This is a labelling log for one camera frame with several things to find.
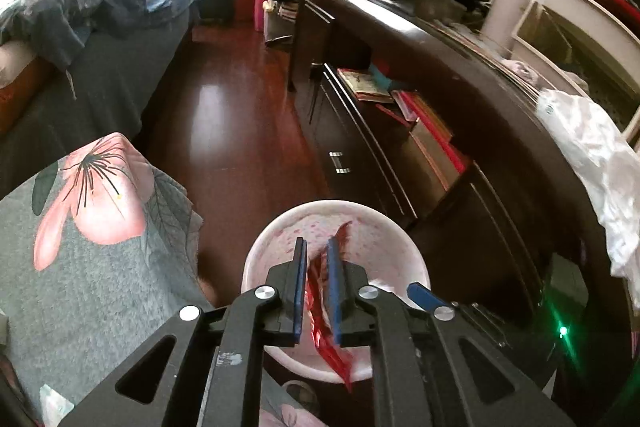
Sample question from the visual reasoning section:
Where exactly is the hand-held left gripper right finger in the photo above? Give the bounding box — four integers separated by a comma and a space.
325, 237, 576, 427

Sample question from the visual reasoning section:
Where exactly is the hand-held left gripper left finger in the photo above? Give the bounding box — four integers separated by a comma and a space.
57, 237, 308, 427

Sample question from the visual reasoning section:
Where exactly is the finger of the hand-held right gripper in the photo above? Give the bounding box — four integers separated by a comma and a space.
406, 283, 506, 345

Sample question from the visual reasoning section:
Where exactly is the red plastic wrapper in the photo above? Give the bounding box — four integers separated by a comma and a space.
306, 221, 357, 394

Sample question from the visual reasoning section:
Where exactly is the pink speckled plastic bin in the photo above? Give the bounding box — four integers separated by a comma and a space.
241, 200, 432, 384

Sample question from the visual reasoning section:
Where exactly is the white plastic bag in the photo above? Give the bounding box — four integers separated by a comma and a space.
535, 88, 640, 282

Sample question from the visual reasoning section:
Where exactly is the row of red books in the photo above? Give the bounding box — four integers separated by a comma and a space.
377, 89, 472, 194

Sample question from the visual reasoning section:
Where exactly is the dark wooden cabinet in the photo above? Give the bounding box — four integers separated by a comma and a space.
287, 0, 633, 408

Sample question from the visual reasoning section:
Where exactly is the illustrated cover book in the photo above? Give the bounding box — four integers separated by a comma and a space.
337, 68, 396, 104

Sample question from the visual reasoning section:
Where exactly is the teal book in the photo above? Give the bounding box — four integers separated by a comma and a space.
370, 61, 407, 90

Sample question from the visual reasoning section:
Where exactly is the grey floral blanket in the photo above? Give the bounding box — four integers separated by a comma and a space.
0, 132, 321, 427

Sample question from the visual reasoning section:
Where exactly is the stack of magazines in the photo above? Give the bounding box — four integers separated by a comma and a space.
425, 14, 542, 94

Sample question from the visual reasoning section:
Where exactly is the white crumpled paper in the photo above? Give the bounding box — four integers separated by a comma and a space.
40, 384, 77, 427

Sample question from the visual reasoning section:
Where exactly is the pink container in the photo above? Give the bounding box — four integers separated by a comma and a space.
252, 0, 272, 32

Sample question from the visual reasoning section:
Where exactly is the pile of clothes and bedding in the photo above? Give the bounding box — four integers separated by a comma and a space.
0, 0, 207, 200

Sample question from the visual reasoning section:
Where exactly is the white board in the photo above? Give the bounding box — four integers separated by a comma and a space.
482, 0, 534, 58

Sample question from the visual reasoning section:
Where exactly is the white framed wardrobe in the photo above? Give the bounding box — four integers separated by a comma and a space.
512, 0, 640, 132

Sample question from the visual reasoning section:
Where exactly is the red box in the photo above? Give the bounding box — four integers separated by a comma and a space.
235, 0, 259, 26

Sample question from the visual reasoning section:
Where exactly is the orange red pillow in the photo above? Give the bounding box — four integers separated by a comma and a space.
0, 57, 57, 134

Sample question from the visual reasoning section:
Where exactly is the blue patterned duvet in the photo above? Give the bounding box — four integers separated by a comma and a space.
0, 0, 207, 72

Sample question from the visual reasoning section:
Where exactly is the pale pink pillow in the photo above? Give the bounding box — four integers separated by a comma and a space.
0, 41, 37, 88

